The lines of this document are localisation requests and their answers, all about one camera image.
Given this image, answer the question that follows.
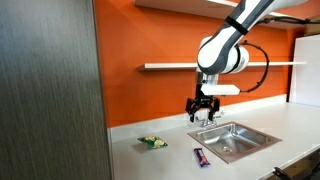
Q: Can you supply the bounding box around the white backsplash strip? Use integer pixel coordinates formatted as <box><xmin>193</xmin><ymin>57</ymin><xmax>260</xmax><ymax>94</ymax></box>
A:
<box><xmin>107</xmin><ymin>93</ymin><xmax>288</xmax><ymax>144</ymax></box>

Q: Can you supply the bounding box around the dark wood cabinet panel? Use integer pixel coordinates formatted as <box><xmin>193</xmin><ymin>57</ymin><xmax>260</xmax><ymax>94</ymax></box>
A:
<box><xmin>0</xmin><ymin>0</ymin><xmax>113</xmax><ymax>180</ymax></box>

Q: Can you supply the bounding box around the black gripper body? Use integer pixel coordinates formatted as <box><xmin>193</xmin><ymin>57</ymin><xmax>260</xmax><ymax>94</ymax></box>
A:
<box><xmin>194</xmin><ymin>83</ymin><xmax>215</xmax><ymax>110</ymax></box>

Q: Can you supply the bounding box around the white appliance side panel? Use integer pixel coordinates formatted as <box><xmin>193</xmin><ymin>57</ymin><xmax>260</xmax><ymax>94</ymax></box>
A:
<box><xmin>288</xmin><ymin>34</ymin><xmax>320</xmax><ymax>108</ymax></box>

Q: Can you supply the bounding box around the blue protein bar snack packet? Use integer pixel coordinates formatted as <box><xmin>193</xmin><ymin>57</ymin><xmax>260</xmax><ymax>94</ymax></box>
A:
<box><xmin>193</xmin><ymin>147</ymin><xmax>212</xmax><ymax>168</ymax></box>

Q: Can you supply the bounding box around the black clamp mount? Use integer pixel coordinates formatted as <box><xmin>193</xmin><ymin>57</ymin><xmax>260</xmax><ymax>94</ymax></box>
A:
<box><xmin>271</xmin><ymin>159</ymin><xmax>320</xmax><ymax>180</ymax></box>

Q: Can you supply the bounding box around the thin white wall shelf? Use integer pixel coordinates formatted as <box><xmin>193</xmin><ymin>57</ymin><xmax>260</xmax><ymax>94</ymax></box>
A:
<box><xmin>136</xmin><ymin>61</ymin><xmax>307</xmax><ymax>72</ymax></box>

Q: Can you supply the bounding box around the chrome faucet with black handles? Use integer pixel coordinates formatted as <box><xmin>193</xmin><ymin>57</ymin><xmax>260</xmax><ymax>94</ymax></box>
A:
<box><xmin>195</xmin><ymin>108</ymin><xmax>225</xmax><ymax>131</ymax></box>

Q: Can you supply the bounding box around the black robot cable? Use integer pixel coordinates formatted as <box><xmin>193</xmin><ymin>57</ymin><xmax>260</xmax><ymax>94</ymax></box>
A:
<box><xmin>239</xmin><ymin>16</ymin><xmax>320</xmax><ymax>94</ymax></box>

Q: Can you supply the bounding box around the green snack packet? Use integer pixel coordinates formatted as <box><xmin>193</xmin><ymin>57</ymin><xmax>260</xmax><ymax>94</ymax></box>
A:
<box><xmin>137</xmin><ymin>135</ymin><xmax>169</xmax><ymax>150</ymax></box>

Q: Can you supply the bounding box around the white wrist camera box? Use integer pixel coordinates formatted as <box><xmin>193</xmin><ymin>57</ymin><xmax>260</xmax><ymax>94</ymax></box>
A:
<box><xmin>200</xmin><ymin>83</ymin><xmax>241</xmax><ymax>97</ymax></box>

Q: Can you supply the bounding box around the wide white wall shelf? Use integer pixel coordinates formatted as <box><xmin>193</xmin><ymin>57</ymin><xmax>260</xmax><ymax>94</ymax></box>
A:
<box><xmin>133</xmin><ymin>0</ymin><xmax>303</xmax><ymax>22</ymax></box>

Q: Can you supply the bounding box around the stainless steel sink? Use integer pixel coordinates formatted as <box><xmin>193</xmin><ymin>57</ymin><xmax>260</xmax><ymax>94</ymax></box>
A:
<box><xmin>186</xmin><ymin>121</ymin><xmax>283</xmax><ymax>165</ymax></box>

